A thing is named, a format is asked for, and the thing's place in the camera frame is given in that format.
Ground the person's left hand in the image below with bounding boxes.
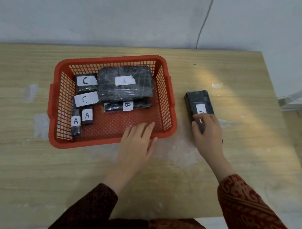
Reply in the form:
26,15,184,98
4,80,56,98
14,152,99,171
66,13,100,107
111,116,161,182

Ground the person's right hand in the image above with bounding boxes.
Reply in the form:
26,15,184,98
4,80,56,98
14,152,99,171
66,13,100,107
185,111,233,166

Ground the black rectangular box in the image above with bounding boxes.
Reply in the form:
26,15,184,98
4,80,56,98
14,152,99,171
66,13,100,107
178,87,231,144

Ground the person's left forearm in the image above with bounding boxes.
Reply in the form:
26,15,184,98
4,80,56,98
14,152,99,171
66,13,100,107
42,158,160,229

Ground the person's right forearm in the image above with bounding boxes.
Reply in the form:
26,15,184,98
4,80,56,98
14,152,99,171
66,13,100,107
199,153,302,229

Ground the red plastic mesh basket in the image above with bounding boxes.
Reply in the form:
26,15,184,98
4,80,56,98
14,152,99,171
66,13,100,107
40,39,188,167

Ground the long flat black wrapped packet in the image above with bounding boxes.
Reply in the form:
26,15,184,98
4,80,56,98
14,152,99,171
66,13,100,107
103,93,154,120

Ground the small black wrapped packet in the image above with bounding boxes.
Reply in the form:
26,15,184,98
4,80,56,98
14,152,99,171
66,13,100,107
79,105,96,127
67,107,85,138

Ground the large black wrapped block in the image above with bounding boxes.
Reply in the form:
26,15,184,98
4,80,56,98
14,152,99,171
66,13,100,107
93,58,158,111

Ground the black wrapped packet white label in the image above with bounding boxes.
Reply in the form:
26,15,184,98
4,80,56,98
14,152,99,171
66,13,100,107
71,88,101,112
72,71,101,96

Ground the thin grey wall cable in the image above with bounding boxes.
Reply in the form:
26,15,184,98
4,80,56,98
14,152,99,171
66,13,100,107
195,0,217,52

